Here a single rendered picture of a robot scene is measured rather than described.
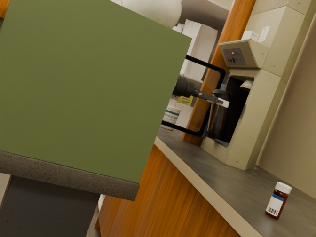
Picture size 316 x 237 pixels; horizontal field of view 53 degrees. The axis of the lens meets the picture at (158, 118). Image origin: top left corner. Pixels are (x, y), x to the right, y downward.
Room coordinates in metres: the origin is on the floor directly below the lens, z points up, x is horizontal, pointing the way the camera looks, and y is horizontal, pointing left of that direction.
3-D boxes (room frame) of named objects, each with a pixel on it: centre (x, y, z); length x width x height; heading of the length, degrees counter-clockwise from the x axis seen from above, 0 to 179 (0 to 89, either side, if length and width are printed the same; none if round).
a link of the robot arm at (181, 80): (1.54, -0.04, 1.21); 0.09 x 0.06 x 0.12; 16
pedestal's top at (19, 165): (0.79, 0.19, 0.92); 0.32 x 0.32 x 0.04; 22
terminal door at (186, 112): (1.76, -0.11, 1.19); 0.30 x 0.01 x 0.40; 98
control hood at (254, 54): (1.62, -0.27, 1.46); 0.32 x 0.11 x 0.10; 16
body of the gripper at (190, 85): (1.56, -0.11, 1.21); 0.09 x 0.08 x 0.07; 106
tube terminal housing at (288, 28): (1.67, -0.44, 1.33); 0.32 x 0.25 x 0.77; 16
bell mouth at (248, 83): (1.65, -0.42, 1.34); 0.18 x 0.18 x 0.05
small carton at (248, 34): (1.57, -0.28, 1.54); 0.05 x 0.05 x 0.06; 35
